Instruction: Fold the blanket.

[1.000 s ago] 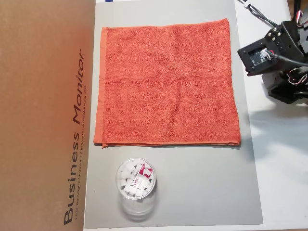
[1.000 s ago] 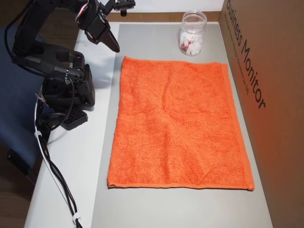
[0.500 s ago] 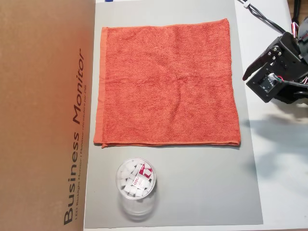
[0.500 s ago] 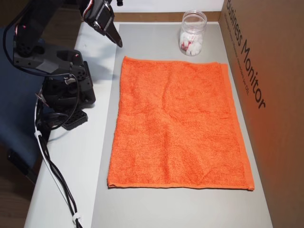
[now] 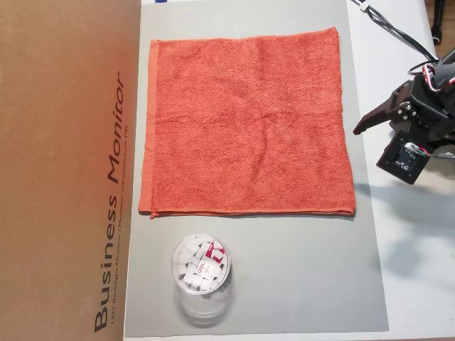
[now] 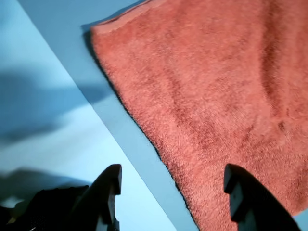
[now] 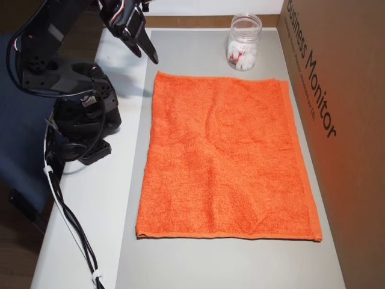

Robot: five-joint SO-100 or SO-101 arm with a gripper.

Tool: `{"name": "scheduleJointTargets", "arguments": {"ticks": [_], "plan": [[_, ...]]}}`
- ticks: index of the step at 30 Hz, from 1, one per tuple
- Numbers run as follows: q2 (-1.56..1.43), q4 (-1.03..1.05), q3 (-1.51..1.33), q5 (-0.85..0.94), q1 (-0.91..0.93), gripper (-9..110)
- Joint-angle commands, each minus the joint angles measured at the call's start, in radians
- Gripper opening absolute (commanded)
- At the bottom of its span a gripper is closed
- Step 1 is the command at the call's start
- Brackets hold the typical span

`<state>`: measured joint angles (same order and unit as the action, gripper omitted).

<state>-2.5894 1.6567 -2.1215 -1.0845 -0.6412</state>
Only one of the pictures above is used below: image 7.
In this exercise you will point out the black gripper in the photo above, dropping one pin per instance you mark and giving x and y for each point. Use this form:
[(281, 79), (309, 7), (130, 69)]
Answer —
[(134, 32)]

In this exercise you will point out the orange terry towel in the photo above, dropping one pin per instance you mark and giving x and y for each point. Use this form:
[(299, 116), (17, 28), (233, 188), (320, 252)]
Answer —
[(225, 156)]

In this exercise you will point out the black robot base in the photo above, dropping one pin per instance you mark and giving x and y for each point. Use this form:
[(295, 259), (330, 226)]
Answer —
[(75, 126)]

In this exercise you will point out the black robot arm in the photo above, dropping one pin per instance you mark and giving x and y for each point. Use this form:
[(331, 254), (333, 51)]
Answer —
[(39, 36)]

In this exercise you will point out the brown cardboard back panel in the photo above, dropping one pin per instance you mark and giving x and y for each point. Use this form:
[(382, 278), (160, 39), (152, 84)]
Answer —
[(195, 21)]

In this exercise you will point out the red white eraser packet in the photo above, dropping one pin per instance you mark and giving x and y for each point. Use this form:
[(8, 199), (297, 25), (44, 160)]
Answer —
[(236, 57)]

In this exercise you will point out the clear plastic jar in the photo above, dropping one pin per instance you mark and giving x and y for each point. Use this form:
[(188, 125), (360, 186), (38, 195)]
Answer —
[(243, 33)]

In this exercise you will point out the blue office chair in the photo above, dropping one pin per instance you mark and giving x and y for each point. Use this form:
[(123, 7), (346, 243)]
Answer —
[(18, 135)]

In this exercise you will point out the grey table mat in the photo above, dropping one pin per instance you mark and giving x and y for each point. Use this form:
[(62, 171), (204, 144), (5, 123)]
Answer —
[(210, 265)]

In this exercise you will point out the brown cardboard monitor box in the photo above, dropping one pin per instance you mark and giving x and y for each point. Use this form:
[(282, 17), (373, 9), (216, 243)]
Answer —
[(346, 180)]

